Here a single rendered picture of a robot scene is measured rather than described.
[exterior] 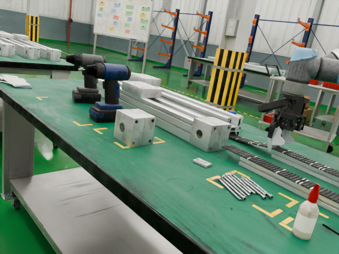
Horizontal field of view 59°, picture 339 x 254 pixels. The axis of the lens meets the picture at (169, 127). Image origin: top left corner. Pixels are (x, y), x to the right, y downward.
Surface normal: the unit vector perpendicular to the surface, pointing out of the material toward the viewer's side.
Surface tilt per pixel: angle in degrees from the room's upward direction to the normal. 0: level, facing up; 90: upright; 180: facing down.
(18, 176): 90
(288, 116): 90
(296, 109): 90
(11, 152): 90
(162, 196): 0
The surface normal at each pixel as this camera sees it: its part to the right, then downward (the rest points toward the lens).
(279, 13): -0.73, 0.07
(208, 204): 0.16, -0.95
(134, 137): 0.65, 0.32
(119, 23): -0.46, 0.18
